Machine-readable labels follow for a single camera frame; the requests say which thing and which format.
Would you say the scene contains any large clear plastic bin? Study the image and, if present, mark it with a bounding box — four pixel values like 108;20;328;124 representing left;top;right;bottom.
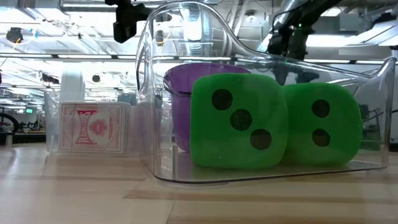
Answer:
136;1;397;184

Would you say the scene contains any purple plastic bucket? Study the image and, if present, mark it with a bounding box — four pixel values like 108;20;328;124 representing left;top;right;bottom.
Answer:
164;63;252;153

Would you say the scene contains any black ceiling device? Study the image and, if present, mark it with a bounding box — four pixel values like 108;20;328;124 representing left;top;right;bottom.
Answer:
154;29;165;46
6;27;24;44

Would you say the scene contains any black ceiling spotlight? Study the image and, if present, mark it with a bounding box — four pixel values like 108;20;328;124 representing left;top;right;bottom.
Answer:
42;73;60;85

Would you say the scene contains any pink card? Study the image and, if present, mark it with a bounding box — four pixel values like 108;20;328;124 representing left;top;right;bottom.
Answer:
58;101;131;153

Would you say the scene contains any green foam die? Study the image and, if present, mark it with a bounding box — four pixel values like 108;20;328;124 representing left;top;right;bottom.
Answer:
281;82;364;166
189;73;289;170

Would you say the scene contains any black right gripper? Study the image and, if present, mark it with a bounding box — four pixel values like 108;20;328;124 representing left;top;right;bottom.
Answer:
266;26;321;86

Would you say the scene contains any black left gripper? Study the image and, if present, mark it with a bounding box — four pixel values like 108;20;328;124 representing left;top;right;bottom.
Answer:
104;0;153;44

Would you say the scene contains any small clear plastic box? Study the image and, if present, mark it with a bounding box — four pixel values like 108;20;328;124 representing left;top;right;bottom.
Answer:
44;90;153;156

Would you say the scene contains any white building column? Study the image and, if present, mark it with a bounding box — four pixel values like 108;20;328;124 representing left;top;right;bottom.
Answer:
60;70;86;103

